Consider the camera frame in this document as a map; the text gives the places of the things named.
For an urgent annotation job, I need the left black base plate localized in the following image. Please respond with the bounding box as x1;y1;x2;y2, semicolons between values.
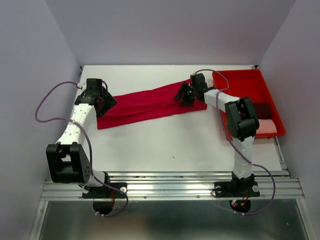
82;182;128;199

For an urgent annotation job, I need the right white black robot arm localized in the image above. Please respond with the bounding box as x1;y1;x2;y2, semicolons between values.
173;72;260;198

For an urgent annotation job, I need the red plastic bin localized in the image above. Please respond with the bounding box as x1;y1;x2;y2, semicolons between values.
212;69;286;139

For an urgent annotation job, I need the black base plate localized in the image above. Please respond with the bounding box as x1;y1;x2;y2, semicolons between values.
82;182;128;199
211;181;260;199

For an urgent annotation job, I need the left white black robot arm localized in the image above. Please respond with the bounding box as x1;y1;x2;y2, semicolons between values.
46;78;117;197

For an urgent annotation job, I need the dark maroon rolled t-shirt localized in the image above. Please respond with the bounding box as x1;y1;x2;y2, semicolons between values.
253;102;273;120

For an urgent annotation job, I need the pink rolled t-shirt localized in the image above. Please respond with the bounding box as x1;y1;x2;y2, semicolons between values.
256;119;277;135

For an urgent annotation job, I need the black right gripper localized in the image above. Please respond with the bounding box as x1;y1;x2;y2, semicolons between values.
171;81;197;106

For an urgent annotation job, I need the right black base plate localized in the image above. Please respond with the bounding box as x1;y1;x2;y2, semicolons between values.
211;181;260;199

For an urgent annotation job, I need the red t-shirt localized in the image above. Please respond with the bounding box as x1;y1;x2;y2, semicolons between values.
96;81;207;130

